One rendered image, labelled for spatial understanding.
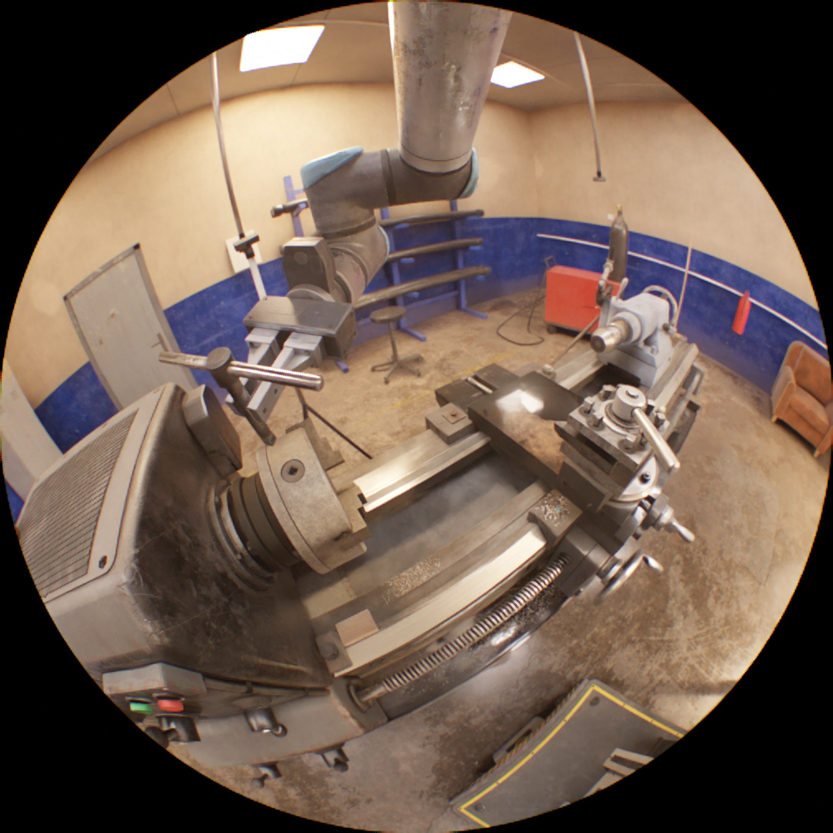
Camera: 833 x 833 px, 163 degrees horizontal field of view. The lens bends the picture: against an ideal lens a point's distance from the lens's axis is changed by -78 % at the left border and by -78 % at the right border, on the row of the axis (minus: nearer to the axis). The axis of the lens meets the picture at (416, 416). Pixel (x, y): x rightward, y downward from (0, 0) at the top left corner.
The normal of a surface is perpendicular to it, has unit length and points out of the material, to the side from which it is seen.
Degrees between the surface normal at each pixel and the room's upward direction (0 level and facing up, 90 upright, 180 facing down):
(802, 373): 101
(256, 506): 22
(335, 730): 32
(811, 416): 90
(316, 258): 106
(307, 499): 41
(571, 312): 90
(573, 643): 0
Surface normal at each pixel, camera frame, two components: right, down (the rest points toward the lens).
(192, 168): 0.52, 0.49
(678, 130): -0.84, 0.42
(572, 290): -0.62, 0.56
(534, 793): -0.13, -0.76
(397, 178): 0.09, 0.75
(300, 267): -0.23, 0.83
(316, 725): 0.17, -0.39
